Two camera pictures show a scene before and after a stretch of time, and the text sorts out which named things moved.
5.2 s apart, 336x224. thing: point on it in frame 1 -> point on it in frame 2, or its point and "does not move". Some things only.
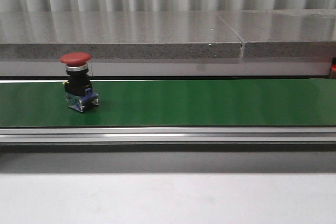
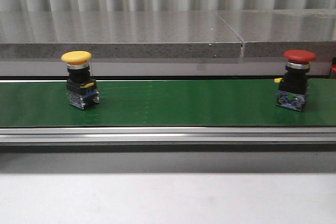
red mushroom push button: [78, 88] -> [293, 85]
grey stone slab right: [286, 33] does not move
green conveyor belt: [278, 102] does not move
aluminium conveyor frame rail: [168, 135] does not move
